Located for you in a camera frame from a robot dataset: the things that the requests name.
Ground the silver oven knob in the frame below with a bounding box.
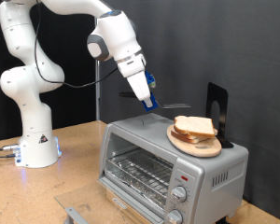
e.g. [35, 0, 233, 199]
[171, 186, 189, 203]
[166, 209, 184, 224]

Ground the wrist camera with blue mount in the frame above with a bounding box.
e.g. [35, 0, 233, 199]
[145, 70, 157, 90]

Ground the white bread slice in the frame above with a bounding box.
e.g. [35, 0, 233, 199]
[170, 129, 219, 145]
[173, 115, 217, 139]

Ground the glass oven door with handle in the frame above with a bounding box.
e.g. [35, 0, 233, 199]
[54, 176, 166, 224]

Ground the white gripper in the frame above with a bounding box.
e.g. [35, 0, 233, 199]
[116, 52, 154, 109]

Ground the vertical metal pole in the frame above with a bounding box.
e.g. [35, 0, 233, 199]
[94, 17, 102, 121]

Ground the black base cable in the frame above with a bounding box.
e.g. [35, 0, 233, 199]
[0, 152, 17, 160]

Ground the wire oven rack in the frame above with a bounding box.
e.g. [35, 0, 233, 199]
[105, 148, 174, 208]

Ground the silver toaster oven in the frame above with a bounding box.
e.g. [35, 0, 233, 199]
[97, 112, 250, 224]

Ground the grey plug base cable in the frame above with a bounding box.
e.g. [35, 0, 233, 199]
[0, 143, 21, 152]

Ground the round wooden board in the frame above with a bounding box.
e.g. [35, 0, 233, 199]
[166, 124, 223, 158]

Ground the black metal bookend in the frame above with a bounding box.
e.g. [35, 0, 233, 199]
[205, 82, 235, 149]

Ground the blue block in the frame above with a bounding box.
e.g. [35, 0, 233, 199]
[142, 91, 160, 112]

